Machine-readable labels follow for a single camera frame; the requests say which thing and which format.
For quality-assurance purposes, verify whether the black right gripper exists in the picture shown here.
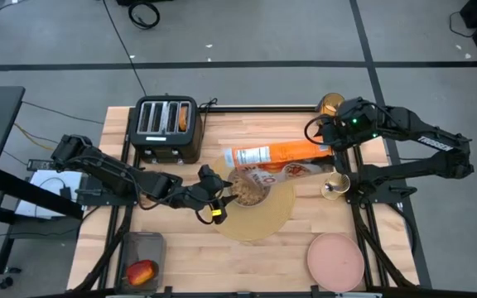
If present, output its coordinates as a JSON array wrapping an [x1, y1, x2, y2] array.
[[313, 97, 378, 175]]

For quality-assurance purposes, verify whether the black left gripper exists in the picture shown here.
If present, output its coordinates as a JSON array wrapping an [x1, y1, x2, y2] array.
[[182, 164, 239, 208]]

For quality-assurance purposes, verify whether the grey ceramic bowl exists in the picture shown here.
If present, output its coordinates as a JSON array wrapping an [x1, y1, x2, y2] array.
[[226, 168, 272, 208]]

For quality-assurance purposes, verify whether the amber faceted glass tumbler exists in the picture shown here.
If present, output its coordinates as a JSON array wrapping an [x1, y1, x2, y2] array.
[[316, 92, 346, 119]]

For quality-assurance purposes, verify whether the pumpkin cereal box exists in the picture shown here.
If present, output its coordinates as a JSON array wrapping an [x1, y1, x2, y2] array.
[[223, 139, 335, 186]]

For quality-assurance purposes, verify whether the toasted bagel half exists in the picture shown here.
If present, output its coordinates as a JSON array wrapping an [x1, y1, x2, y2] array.
[[179, 105, 190, 132]]

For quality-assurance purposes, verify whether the pink round plate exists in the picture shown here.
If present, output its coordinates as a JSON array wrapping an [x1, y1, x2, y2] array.
[[306, 232, 366, 293]]

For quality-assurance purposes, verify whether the red yellow apple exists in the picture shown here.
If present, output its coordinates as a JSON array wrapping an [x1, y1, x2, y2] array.
[[125, 259, 157, 286]]

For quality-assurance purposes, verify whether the cereal rings heap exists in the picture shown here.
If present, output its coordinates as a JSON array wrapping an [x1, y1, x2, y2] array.
[[232, 175, 265, 206]]

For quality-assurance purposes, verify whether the round woven beige placemat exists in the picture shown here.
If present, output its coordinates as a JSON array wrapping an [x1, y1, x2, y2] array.
[[211, 155, 296, 243]]

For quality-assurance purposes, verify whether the black four-slot toaster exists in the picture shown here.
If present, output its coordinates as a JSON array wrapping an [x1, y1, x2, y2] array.
[[129, 95, 204, 166]]

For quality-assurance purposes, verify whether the clear dark plastic container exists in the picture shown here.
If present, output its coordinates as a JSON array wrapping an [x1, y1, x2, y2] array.
[[113, 231, 167, 296]]

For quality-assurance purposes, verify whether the white paper sheet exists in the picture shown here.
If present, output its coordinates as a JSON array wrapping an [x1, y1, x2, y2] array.
[[14, 169, 83, 219]]

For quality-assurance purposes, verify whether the black power adapter brick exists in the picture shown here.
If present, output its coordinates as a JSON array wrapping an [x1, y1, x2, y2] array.
[[26, 158, 60, 172]]

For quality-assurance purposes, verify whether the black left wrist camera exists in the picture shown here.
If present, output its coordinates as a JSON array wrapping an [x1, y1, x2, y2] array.
[[210, 198, 228, 225]]

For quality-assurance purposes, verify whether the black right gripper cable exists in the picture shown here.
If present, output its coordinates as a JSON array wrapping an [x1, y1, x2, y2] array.
[[303, 113, 331, 147]]

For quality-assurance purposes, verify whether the black aluminium table frame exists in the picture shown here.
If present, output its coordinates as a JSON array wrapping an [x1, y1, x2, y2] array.
[[68, 105, 432, 298]]

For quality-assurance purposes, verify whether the black toaster power cord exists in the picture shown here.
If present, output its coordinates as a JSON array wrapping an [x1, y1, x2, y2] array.
[[196, 97, 219, 125]]

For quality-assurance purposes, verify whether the long black floor cable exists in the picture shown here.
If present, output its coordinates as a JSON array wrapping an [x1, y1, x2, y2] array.
[[101, 0, 148, 97]]

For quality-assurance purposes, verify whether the thin black floor cable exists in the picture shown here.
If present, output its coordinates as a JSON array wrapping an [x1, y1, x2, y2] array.
[[21, 100, 105, 125]]

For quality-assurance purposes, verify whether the coiled black cable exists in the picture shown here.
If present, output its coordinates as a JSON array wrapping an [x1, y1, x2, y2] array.
[[128, 2, 161, 31]]

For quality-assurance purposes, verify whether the yellow floor cable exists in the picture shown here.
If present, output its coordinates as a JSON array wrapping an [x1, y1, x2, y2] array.
[[12, 122, 57, 152]]

